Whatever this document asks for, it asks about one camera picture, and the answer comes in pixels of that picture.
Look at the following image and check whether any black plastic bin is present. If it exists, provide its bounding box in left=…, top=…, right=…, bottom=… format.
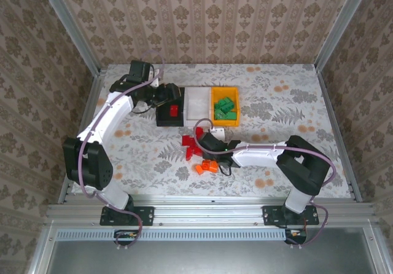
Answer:
left=155, top=86, right=186, bottom=128

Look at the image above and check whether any white plastic bin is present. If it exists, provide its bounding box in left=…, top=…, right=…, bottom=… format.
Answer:
left=183, top=86, right=213, bottom=128

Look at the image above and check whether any floral patterned table cover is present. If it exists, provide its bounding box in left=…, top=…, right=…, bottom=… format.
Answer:
left=70, top=63, right=352, bottom=200

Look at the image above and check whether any yellow plastic bin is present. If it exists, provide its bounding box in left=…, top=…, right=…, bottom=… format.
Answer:
left=210, top=85, right=241, bottom=128

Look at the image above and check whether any grey metal panel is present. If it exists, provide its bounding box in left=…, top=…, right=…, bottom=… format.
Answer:
left=30, top=224, right=393, bottom=274

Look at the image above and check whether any aluminium front frame rail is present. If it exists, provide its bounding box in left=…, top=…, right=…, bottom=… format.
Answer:
left=45, top=194, right=377, bottom=226

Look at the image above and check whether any aluminium frame side rail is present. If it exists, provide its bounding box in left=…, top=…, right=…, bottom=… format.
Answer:
left=316, top=68, right=364, bottom=203
left=58, top=68, right=107, bottom=203

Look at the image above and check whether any grey slotted cable duct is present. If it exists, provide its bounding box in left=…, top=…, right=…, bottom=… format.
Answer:
left=56, top=228, right=287, bottom=242

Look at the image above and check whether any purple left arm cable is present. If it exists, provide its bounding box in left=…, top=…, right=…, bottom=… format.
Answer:
left=79, top=49, right=166, bottom=251

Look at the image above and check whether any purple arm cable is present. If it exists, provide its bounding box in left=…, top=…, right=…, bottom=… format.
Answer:
left=193, top=117, right=338, bottom=251
left=79, top=49, right=166, bottom=251

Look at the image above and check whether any aluminium frame corner post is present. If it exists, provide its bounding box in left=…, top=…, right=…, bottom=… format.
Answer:
left=314, top=0, right=374, bottom=72
left=36, top=0, right=104, bottom=77

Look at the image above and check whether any black cable connector box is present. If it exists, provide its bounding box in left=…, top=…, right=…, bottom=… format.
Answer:
left=114, top=229, right=139, bottom=248
left=284, top=228, right=308, bottom=246

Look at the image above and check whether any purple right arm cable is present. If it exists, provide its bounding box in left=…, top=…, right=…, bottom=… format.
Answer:
left=193, top=117, right=338, bottom=251

